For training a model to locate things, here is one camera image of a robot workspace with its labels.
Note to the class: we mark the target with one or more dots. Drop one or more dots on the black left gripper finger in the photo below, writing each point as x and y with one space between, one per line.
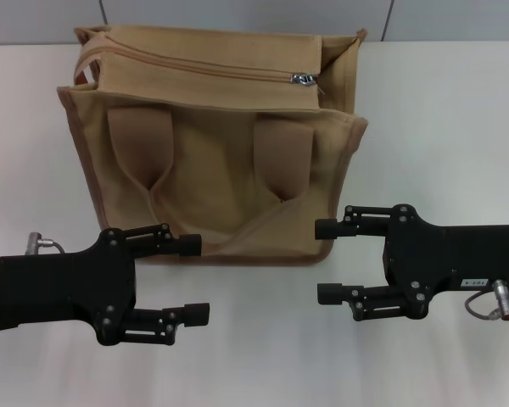
165 243
165 324

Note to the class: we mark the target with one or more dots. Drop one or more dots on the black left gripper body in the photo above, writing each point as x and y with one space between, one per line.
59 288

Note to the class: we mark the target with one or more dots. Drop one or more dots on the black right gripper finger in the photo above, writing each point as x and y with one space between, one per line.
356 224
373 303

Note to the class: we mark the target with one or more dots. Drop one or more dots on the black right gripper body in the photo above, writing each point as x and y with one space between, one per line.
449 254

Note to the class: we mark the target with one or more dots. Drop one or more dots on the khaki canvas food bag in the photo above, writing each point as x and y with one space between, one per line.
203 161

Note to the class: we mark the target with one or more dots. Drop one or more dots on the silver metal zipper pull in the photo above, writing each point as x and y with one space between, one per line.
300 79

